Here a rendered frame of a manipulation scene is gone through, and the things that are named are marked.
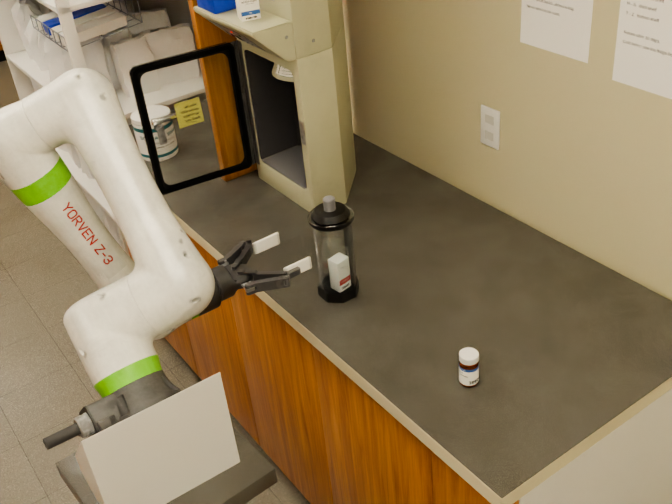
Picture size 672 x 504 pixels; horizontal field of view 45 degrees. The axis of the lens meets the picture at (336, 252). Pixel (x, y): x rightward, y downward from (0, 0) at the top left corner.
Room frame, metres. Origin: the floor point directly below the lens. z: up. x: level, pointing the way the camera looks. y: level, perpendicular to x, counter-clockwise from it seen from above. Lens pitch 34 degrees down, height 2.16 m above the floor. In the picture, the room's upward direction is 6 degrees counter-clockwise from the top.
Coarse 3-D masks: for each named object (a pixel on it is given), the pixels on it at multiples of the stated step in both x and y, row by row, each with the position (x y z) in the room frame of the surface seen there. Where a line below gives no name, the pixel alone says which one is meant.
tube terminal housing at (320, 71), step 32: (288, 0) 2.00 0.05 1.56; (320, 0) 2.04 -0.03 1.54; (320, 32) 2.04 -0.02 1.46; (288, 64) 2.04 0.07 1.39; (320, 64) 2.03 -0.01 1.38; (320, 96) 2.03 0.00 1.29; (320, 128) 2.02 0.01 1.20; (352, 128) 2.24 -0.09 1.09; (320, 160) 2.02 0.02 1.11; (352, 160) 2.20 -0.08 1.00; (288, 192) 2.12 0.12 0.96; (320, 192) 2.01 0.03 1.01
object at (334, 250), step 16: (320, 224) 1.59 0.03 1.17; (336, 224) 1.58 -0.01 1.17; (320, 240) 1.59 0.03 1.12; (336, 240) 1.58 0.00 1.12; (352, 240) 1.62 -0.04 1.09; (320, 256) 1.60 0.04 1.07; (336, 256) 1.58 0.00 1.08; (352, 256) 1.61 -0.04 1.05; (320, 272) 1.61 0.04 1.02; (336, 272) 1.58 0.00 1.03; (352, 272) 1.60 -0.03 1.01; (336, 288) 1.58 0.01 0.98
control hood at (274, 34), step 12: (204, 12) 2.15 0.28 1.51; (228, 12) 2.12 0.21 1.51; (264, 12) 2.09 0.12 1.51; (228, 24) 2.04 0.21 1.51; (240, 24) 2.01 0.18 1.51; (252, 24) 2.00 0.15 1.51; (264, 24) 1.99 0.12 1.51; (276, 24) 1.98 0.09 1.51; (288, 24) 1.99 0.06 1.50; (252, 36) 1.94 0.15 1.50; (264, 36) 1.95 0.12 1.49; (276, 36) 1.97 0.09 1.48; (288, 36) 1.99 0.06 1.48; (264, 48) 2.02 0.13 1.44; (276, 48) 1.97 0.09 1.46; (288, 48) 1.99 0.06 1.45; (288, 60) 1.98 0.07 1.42
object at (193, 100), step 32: (192, 64) 2.20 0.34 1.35; (224, 64) 2.23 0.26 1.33; (160, 96) 2.15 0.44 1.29; (192, 96) 2.19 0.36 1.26; (224, 96) 2.23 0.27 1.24; (192, 128) 2.18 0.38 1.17; (224, 128) 2.22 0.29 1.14; (160, 160) 2.13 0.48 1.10; (192, 160) 2.17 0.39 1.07; (224, 160) 2.21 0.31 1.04
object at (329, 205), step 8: (328, 200) 1.62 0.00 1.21; (320, 208) 1.64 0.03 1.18; (328, 208) 1.62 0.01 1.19; (336, 208) 1.63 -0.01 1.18; (344, 208) 1.63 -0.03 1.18; (312, 216) 1.62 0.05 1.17; (320, 216) 1.60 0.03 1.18; (328, 216) 1.60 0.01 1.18; (336, 216) 1.60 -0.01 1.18; (344, 216) 1.60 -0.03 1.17; (328, 224) 1.58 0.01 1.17
